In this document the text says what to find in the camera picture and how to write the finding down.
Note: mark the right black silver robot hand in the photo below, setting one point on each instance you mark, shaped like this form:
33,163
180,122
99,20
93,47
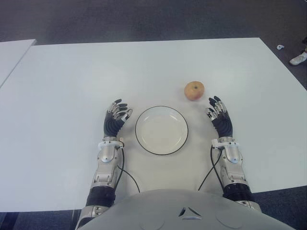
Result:
224,125

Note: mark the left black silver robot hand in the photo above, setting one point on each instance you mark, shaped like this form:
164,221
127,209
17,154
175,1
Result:
110,125

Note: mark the yellow red apple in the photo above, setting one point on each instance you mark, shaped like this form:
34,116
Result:
194,90

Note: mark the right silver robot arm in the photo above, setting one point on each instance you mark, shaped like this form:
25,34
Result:
231,153

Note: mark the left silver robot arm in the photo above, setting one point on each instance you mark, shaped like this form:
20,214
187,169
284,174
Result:
105,153

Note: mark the white plate with black rim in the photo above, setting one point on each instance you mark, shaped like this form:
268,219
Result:
161,130

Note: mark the small white floor object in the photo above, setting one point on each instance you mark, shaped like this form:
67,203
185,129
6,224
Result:
279,47

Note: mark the grey robot torso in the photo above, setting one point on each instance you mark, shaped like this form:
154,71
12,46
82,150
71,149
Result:
187,215

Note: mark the white sneaker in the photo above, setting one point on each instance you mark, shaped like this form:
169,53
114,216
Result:
297,60

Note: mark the white table with grey edge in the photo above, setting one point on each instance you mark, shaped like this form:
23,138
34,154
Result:
12,55

